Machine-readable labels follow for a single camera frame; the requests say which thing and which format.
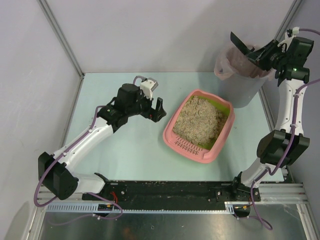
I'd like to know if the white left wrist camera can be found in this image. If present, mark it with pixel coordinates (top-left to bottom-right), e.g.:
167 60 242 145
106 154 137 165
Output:
140 77 159 100

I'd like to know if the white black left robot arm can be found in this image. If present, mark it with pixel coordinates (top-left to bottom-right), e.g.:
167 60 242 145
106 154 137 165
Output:
38 78 166 200

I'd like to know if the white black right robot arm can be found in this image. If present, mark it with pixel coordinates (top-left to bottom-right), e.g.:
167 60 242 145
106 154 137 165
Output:
229 33 314 199

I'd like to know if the pink bin liner bag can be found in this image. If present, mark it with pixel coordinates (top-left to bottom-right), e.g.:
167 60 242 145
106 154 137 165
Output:
213 43 275 81

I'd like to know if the beige cat litter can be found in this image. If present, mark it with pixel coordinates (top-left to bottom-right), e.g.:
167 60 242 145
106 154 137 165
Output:
172 95 228 147

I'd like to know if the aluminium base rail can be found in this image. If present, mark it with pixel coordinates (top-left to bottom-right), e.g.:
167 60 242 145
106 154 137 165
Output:
37 183 309 204

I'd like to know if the aluminium corner post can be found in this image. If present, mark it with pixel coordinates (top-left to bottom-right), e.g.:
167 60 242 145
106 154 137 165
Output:
274 0 306 42
36 0 85 79

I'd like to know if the left aluminium corner post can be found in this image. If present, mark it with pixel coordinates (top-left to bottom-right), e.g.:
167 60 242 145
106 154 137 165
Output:
36 0 85 79

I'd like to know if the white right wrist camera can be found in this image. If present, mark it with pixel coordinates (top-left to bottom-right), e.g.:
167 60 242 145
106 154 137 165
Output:
285 26 300 40

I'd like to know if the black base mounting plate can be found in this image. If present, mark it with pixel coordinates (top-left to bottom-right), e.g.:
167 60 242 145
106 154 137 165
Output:
82 178 261 208

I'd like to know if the pink and green litter box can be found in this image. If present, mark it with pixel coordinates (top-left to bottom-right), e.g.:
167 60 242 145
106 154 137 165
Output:
163 89 235 164

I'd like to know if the right aluminium corner post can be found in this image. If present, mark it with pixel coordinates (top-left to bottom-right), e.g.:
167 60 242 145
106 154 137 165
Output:
274 0 306 42

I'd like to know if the slotted grey cable duct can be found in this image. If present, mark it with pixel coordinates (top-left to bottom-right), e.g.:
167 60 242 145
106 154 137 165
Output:
46 202 251 214

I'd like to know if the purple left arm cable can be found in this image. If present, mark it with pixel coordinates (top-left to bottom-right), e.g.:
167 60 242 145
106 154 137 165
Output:
33 75 146 227

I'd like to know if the grey waste bin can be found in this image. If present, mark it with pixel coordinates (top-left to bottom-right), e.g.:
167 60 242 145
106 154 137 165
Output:
218 74 269 109

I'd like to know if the black slotted litter scoop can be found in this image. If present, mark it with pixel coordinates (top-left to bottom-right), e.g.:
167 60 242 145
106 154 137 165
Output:
230 31 255 56

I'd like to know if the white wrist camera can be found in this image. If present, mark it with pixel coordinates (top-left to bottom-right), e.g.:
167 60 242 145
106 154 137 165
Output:
285 26 300 40
140 77 159 100

